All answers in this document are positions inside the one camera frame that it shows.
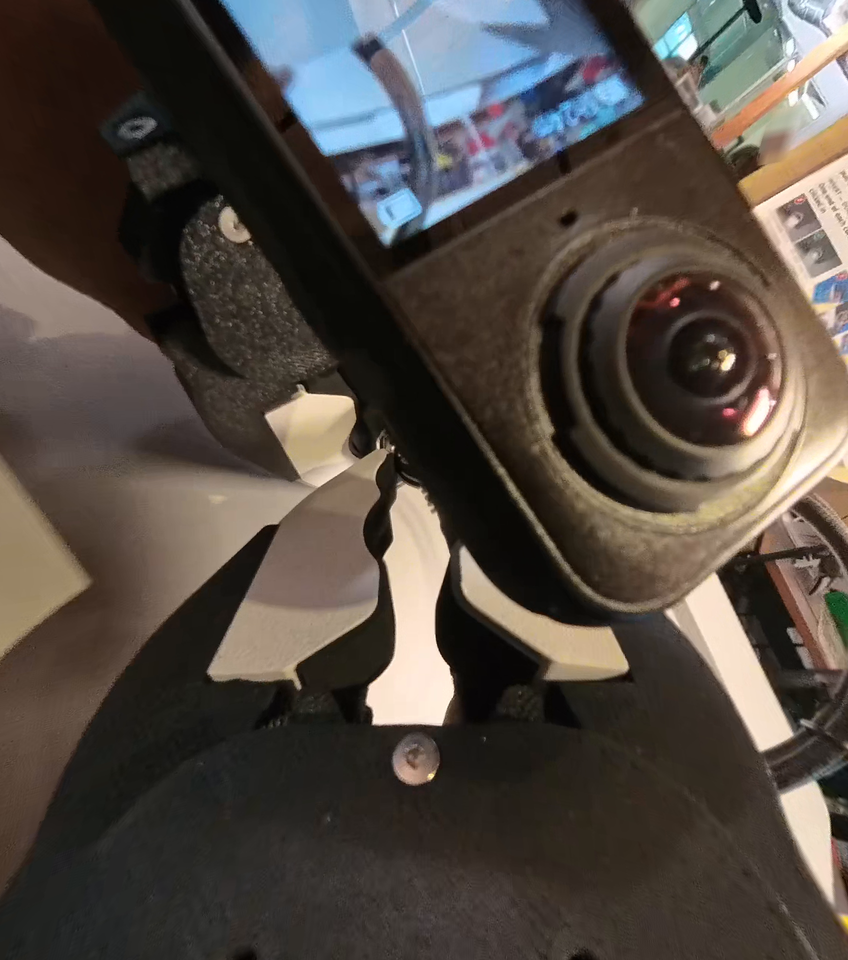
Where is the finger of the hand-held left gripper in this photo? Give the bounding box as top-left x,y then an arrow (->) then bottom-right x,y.
264,384 -> 362,484

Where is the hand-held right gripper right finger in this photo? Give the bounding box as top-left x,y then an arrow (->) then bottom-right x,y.
451,548 -> 632,679

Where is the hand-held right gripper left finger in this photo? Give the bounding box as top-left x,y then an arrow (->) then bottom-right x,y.
210,450 -> 398,687

